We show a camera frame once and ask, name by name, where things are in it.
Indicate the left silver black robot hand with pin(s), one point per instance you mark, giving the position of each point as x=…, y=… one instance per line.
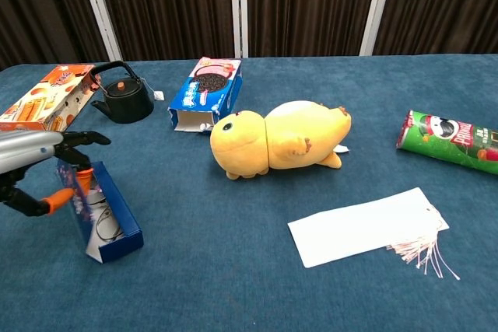
x=27, y=149

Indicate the thin black metal eyeglasses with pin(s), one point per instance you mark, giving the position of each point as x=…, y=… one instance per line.
x=107, y=228

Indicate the blue cardboard box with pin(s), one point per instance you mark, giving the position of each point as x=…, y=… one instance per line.
x=124, y=239

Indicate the orange biscuit box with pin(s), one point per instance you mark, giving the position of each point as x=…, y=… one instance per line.
x=39, y=102

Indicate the black cast iron teapot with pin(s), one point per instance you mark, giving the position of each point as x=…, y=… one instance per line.
x=128, y=103

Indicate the dark brown curtain panel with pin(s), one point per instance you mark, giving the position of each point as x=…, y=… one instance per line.
x=443, y=5
x=171, y=5
x=307, y=5
x=39, y=9

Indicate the white teapot paper tag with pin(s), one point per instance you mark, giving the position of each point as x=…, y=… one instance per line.
x=158, y=95

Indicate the blue Oreo cookie box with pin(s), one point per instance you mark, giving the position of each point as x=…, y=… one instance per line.
x=212, y=89

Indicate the blue table cloth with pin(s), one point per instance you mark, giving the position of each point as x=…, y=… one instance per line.
x=241, y=270

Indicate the yellow plush duck toy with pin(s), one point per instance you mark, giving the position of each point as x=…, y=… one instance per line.
x=288, y=133

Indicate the green Pringles can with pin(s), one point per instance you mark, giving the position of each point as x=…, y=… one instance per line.
x=447, y=138

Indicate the white screen frame post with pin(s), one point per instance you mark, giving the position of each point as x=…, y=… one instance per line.
x=239, y=9
x=375, y=9
x=102, y=13

